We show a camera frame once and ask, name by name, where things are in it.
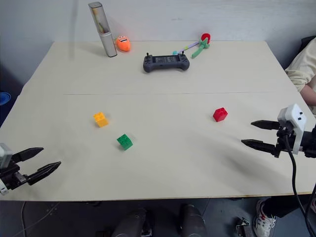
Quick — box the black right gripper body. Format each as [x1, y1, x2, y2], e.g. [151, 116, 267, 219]
[273, 122, 296, 159]

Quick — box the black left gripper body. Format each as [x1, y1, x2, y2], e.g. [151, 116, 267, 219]
[0, 163, 29, 191]

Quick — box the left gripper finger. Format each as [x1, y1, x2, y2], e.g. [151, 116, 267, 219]
[27, 161, 62, 186]
[11, 147, 45, 163]

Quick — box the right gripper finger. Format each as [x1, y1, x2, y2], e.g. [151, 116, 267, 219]
[250, 119, 281, 131]
[240, 139, 277, 156]

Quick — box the red toy brick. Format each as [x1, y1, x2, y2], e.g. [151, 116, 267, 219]
[212, 107, 229, 122]

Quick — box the blue round object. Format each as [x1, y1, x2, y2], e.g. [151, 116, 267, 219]
[0, 91, 12, 107]

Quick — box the person's dark trouser leg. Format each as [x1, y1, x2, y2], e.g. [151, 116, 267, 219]
[261, 194, 316, 219]

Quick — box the person in beige shirt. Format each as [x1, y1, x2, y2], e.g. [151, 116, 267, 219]
[284, 36, 316, 93]

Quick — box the white red sneaker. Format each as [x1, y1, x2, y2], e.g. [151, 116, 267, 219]
[252, 198, 277, 237]

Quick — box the yellow toy brick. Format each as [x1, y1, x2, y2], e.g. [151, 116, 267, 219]
[93, 112, 110, 128]

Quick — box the small black device on floor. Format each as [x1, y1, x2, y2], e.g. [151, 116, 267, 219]
[235, 217, 253, 237]

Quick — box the green toy brick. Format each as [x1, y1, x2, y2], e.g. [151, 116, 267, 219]
[116, 133, 133, 151]

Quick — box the black chair back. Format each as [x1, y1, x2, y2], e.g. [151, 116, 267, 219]
[299, 35, 316, 53]

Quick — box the dark rounded shape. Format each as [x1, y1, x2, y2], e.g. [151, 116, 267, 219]
[178, 203, 207, 237]
[111, 207, 149, 237]

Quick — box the red green plush flower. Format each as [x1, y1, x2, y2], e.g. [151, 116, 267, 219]
[191, 33, 212, 60]

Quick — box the pastel stick toy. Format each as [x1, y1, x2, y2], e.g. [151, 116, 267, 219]
[172, 41, 200, 56]

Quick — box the dark grey handheld controller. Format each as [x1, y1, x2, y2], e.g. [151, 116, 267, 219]
[142, 52, 191, 74]

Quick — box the silver tall tube container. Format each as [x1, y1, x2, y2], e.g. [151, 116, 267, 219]
[88, 1, 118, 58]

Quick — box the orange plush toy with face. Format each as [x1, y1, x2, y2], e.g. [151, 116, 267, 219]
[116, 35, 132, 53]

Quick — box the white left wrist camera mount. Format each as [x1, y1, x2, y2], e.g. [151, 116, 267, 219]
[0, 142, 13, 196]

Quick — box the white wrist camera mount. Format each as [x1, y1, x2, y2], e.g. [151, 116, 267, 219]
[0, 142, 13, 196]
[277, 103, 308, 156]

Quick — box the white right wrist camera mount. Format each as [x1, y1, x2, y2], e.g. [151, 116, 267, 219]
[277, 103, 308, 156]

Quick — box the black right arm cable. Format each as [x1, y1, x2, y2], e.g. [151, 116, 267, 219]
[283, 132, 316, 237]

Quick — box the thin white floor cable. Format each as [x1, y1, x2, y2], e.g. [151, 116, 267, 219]
[20, 201, 60, 237]

